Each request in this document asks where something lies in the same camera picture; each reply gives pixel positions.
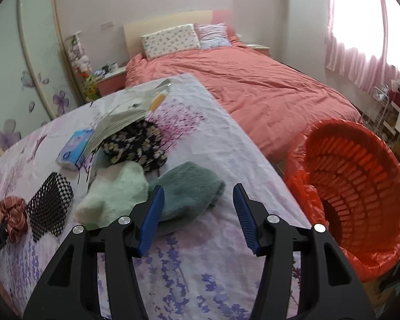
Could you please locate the black floral scrunchie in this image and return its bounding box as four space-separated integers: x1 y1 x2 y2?
100 119 167 173

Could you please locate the pink nightstand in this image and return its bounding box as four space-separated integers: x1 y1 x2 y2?
246 43 271 56
96 67 126 97

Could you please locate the light green fuzzy sock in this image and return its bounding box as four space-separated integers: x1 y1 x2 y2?
74 161 149 227

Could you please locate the floral sliding wardrobe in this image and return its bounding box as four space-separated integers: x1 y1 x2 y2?
0 0 83 154

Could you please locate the green frog plush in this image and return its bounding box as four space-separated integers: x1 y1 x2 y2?
83 76 101 101

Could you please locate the blue tissue pack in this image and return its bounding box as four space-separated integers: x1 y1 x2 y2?
55 129 94 170

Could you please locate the teal fuzzy sock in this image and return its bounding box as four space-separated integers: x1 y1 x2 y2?
149 161 226 227

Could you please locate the plush toy display tube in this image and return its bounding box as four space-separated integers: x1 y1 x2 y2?
66 31 94 101

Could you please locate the pink left nightstand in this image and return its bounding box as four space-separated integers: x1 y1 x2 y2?
96 67 126 97

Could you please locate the beige pink headboard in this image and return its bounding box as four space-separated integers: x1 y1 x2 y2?
123 9 236 59

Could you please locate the white mug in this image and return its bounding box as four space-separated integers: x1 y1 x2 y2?
108 62 119 72

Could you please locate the floral hand cream tube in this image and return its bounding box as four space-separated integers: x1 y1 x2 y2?
87 148 111 187

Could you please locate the coral red bed duvet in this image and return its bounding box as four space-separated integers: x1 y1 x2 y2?
126 39 361 163

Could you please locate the pink window curtain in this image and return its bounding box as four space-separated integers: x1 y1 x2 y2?
325 0 400 92

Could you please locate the pink right nightstand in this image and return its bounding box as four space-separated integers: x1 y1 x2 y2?
246 43 271 56

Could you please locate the white wire rolling cart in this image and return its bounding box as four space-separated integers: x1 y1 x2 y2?
362 81 400 139

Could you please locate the black white checkered mesh cloth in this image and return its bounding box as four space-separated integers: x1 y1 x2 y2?
26 172 73 243

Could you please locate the red plastic laundry basket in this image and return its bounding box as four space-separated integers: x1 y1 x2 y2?
284 119 400 282

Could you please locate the floral white pillow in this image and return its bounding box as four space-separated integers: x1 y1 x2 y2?
141 24 201 60

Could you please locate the pink striped pillow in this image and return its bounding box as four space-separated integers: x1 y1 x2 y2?
194 23 231 50

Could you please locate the red plaid scrunchie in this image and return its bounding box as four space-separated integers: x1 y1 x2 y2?
0 196 28 243

